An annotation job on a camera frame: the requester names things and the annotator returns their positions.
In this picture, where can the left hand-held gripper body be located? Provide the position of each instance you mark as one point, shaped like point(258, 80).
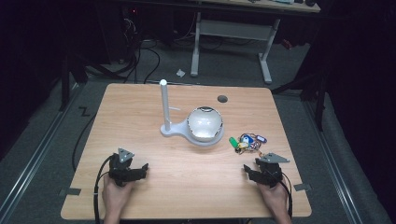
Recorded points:
point(120, 171)

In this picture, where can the metal floor rail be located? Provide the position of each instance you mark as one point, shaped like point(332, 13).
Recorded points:
point(34, 155)
point(334, 155)

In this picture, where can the person's left hand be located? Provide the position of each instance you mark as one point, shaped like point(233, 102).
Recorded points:
point(114, 195)

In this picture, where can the wooden desk with grey legs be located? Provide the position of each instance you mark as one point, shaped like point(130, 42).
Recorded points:
point(236, 29)

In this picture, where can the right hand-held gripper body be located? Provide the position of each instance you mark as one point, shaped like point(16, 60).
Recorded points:
point(270, 170)

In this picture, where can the white stand with pole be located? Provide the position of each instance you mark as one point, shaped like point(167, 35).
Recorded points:
point(174, 128)

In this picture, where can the crumpled white paper scrap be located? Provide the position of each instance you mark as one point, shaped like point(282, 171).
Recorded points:
point(180, 73)

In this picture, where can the bunch of keys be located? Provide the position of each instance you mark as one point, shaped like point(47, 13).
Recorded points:
point(247, 142)

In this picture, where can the black metal stand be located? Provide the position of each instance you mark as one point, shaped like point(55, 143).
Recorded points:
point(317, 93)
point(66, 81)

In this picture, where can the shiny metal bowl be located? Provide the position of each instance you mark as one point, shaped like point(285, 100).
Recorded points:
point(205, 123)

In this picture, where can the person's right hand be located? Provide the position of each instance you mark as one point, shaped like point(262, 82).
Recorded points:
point(275, 198)

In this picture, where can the grey tape piece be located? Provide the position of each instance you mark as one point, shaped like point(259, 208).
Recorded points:
point(302, 187)
point(70, 191)

